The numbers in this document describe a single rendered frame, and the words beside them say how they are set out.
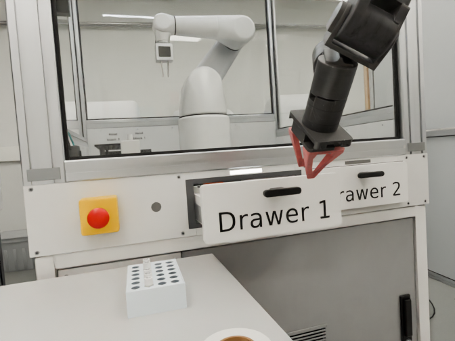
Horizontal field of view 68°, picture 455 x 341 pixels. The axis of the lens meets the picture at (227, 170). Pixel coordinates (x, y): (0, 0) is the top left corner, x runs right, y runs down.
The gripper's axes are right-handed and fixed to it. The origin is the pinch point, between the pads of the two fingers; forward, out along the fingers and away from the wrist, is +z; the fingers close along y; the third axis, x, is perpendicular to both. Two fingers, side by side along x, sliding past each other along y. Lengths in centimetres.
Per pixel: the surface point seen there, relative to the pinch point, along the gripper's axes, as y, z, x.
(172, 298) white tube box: -14.1, 9.9, 26.2
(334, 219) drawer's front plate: -1.8, 12.9, -8.5
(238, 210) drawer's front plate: 0.5, 8.7, 11.8
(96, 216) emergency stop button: 7.6, 12.5, 37.5
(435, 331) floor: 9, 126, -109
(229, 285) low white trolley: -11.0, 14.6, 16.2
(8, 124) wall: 315, 162, 154
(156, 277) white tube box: -9.3, 10.8, 28.1
